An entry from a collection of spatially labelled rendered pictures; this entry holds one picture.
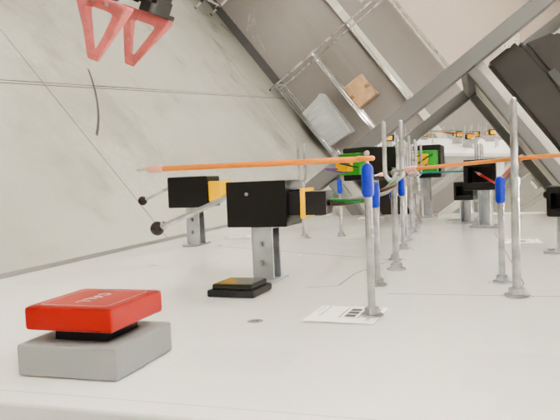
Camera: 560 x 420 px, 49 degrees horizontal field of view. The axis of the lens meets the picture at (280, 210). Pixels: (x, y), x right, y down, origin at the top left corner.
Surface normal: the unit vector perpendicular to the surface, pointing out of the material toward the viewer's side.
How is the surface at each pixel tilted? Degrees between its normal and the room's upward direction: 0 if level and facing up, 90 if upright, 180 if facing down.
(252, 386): 54
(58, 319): 90
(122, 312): 36
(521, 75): 90
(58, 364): 90
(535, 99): 90
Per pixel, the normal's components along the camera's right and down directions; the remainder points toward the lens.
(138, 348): 0.95, -0.02
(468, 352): -0.04, -1.00
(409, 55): -0.23, 0.16
